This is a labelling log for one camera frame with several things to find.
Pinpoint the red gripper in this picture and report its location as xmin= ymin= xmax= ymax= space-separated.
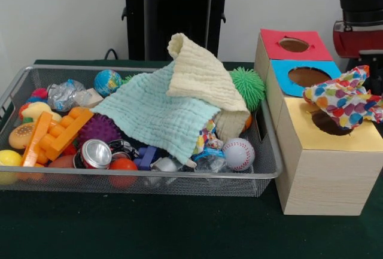
xmin=333 ymin=28 xmax=383 ymax=95

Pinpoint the colourful polka dot cloth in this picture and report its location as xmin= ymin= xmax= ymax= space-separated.
xmin=302 ymin=65 xmax=383 ymax=130

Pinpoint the pale yellow waffle cloth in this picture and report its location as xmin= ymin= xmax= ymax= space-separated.
xmin=166 ymin=32 xmax=251 ymax=143

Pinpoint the mint green waffle cloth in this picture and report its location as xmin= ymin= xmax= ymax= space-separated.
xmin=89 ymin=61 xmax=222 ymax=164

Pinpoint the wooden box with three holes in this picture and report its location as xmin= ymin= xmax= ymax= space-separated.
xmin=254 ymin=28 xmax=383 ymax=217

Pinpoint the shallow mesh bin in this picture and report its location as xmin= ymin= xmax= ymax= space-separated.
xmin=0 ymin=64 xmax=284 ymax=197

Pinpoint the green spiky rubber ball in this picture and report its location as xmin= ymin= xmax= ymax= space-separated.
xmin=229 ymin=66 xmax=266 ymax=112

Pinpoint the white baseball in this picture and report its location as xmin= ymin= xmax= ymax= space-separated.
xmin=221 ymin=138 xmax=256 ymax=172

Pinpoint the globe print ball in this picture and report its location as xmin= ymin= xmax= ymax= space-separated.
xmin=93 ymin=69 xmax=123 ymax=97

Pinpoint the red ball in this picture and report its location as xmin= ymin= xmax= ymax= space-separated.
xmin=108 ymin=157 xmax=139 ymax=190

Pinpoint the dark green table cloth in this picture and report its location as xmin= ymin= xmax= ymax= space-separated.
xmin=0 ymin=59 xmax=383 ymax=259

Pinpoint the purple spiky ball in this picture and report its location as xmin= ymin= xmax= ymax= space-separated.
xmin=78 ymin=113 xmax=122 ymax=146

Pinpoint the crushed soda can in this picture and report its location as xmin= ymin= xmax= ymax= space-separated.
xmin=73 ymin=138 xmax=113 ymax=170

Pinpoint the orange plastic block toy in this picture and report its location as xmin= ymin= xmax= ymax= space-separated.
xmin=20 ymin=106 xmax=95 ymax=167

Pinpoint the yellow ball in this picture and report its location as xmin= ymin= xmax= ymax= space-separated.
xmin=0 ymin=150 xmax=23 ymax=185

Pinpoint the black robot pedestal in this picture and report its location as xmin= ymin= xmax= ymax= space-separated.
xmin=115 ymin=0 xmax=242 ymax=62

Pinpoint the black looped cable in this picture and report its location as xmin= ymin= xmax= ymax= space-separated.
xmin=103 ymin=48 xmax=121 ymax=61

